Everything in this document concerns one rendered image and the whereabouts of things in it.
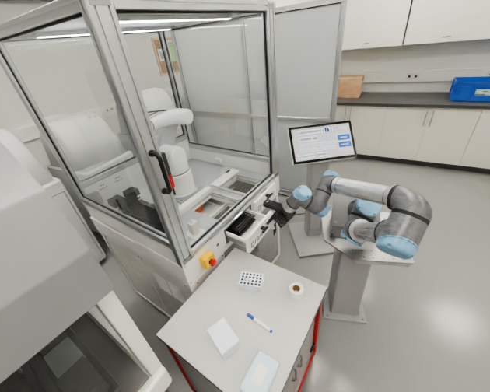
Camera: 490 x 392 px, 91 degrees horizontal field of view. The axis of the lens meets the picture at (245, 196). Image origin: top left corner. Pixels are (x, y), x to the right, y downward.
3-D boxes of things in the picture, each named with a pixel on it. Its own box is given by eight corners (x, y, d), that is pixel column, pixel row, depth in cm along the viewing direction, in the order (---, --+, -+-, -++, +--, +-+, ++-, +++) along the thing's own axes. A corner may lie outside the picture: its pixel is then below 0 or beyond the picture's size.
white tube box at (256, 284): (264, 278, 129) (264, 274, 127) (261, 292, 122) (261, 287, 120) (242, 275, 132) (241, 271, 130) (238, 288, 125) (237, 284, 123)
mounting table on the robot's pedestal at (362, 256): (385, 225, 170) (389, 211, 163) (409, 277, 134) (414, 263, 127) (319, 222, 179) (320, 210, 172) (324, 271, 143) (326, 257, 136)
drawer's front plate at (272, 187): (276, 194, 185) (275, 182, 178) (256, 215, 165) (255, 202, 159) (274, 194, 185) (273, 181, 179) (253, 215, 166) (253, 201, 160)
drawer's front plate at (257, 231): (273, 224, 156) (272, 211, 150) (249, 253, 137) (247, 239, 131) (271, 223, 157) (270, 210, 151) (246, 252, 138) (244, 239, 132)
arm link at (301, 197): (313, 201, 108) (297, 192, 107) (299, 212, 116) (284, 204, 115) (314, 189, 113) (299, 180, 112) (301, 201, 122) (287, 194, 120)
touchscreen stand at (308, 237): (344, 252, 235) (362, 157, 179) (299, 258, 234) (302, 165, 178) (326, 220, 276) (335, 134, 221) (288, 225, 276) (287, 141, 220)
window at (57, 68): (172, 239, 113) (89, 12, 66) (171, 240, 112) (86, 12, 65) (83, 196, 157) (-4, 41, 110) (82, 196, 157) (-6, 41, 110)
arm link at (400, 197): (438, 183, 76) (320, 166, 117) (423, 214, 75) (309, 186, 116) (448, 197, 82) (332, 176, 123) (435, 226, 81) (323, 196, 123)
